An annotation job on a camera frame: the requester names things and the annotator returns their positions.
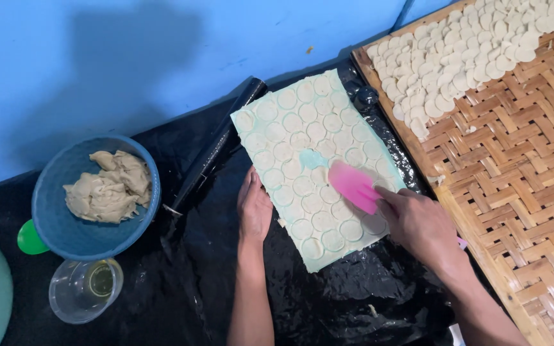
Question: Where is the person's left hand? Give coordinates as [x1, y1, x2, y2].
[237, 166, 274, 244]

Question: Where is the person's right hand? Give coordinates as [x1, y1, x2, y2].
[374, 186, 462, 275]

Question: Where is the dough sheet with cut circles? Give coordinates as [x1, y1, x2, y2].
[230, 68, 407, 274]

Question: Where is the pink plastic scraper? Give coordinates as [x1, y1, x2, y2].
[327, 161, 384, 215]

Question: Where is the black rolling pin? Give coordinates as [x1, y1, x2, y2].
[170, 77, 268, 213]

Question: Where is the black plastic sheet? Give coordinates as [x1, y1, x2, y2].
[0, 58, 504, 346]

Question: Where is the lump of beige dough scraps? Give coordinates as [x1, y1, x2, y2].
[63, 150, 153, 224]

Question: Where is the blue plastic basin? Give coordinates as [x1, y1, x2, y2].
[31, 134, 162, 261]

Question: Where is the clear plastic cup with oil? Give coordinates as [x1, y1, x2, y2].
[48, 258, 124, 325]

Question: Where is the green plastic round cutter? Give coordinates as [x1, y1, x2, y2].
[17, 219, 50, 255]

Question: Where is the woven bamboo tray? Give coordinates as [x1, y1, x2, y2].
[350, 0, 554, 346]

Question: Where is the pile of cut dough discs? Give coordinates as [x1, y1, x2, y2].
[366, 0, 554, 140]

